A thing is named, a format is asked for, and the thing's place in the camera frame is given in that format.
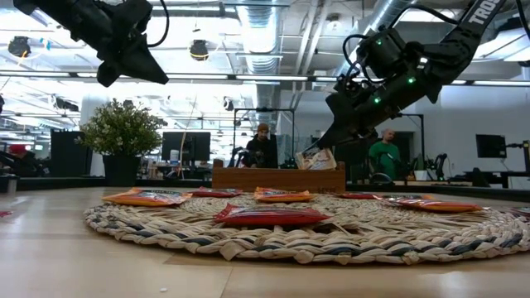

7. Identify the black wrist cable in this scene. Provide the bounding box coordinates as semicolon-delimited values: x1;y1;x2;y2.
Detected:
341;3;459;84
147;0;170;48

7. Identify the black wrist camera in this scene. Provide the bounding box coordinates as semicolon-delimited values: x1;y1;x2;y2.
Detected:
326;74;359;103
111;0;155;38

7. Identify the black computer monitor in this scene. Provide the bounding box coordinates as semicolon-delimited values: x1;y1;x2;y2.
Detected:
161;131;212;163

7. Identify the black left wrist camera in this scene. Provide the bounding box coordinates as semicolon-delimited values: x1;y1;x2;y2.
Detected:
111;0;155;38

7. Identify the person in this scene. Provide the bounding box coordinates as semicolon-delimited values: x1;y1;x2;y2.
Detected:
243;123;279;169
368;127;402;181
0;143;42;178

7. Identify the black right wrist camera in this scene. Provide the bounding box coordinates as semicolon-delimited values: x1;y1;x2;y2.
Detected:
326;74;359;103

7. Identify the black wall monitor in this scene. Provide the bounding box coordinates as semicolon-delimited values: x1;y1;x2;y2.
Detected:
475;133;508;159

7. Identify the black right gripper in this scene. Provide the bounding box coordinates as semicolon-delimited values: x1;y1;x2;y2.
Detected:
316;93;380;149

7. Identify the black cabinet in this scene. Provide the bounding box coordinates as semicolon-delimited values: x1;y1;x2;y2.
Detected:
50;128;94;178

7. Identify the black ceiling lamp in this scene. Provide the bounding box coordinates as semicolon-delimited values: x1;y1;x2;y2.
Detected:
189;39;210;62
7;36;32;59

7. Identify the black aluminium table frame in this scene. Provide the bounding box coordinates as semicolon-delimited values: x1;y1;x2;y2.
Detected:
0;175;530;204

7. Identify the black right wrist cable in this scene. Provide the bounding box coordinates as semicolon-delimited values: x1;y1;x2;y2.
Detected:
341;3;459;84

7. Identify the round woven straw placemat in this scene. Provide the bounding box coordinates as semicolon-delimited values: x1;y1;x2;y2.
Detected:
82;192;530;266

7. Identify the dark background desk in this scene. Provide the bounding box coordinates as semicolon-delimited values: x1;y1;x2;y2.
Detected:
463;167;530;190

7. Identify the orange tea packet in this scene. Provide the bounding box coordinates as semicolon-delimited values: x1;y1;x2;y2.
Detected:
253;186;312;204
372;193;484;214
101;186;194;207

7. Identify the potted green plant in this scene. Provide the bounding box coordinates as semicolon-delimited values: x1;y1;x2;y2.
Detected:
75;98;164;187

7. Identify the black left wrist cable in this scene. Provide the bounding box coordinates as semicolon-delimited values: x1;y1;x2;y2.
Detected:
147;0;170;48

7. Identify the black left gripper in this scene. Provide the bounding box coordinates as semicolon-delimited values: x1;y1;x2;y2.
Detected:
74;14;170;88

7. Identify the beige tea packet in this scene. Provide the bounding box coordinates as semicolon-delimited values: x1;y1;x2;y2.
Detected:
295;147;338;171

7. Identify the cactus in white pot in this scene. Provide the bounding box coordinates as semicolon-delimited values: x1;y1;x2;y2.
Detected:
413;152;429;181

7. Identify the silver ventilation duct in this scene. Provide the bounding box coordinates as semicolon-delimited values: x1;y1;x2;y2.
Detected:
236;3;287;129
337;0;413;78

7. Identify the wooden three-compartment tea box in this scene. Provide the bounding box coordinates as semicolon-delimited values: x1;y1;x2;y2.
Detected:
211;159;347;195

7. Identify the ceiling light strip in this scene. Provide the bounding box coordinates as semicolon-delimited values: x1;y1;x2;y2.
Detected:
167;73;229;80
473;79;530;87
235;74;310;82

